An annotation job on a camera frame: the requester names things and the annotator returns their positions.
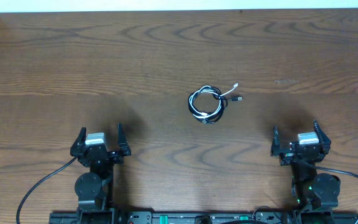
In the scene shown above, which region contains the black usb cable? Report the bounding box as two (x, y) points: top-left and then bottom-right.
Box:
(188, 85), (243, 126)

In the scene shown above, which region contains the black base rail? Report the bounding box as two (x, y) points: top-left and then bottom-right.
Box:
(48, 209), (358, 224)

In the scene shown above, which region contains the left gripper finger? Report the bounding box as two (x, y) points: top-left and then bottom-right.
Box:
(70, 127), (86, 157)
(117, 123), (131, 156)

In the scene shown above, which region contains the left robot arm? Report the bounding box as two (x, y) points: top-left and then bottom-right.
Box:
(70, 124), (131, 212)

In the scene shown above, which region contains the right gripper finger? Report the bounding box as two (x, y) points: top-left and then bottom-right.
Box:
(270, 126), (282, 156)
(313, 120), (331, 154)

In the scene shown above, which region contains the white usb cable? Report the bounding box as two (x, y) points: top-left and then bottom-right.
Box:
(189, 82), (239, 121)

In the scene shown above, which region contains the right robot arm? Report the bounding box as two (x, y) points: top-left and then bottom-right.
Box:
(270, 121), (341, 211)

